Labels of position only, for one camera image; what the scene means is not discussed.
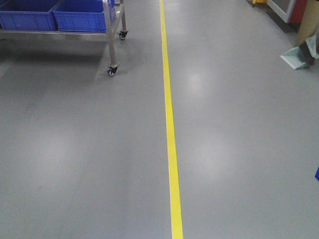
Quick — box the blue bin on cart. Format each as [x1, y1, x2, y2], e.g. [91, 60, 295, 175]
[0, 0, 61, 31]
[53, 0, 107, 32]

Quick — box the stainless steel cart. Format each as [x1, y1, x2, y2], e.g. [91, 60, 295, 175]
[0, 0, 128, 77]

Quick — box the teal dustpan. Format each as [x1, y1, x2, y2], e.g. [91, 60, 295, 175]
[280, 35, 319, 70]

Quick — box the blue plastic crate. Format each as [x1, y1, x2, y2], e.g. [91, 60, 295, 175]
[315, 168, 319, 180]

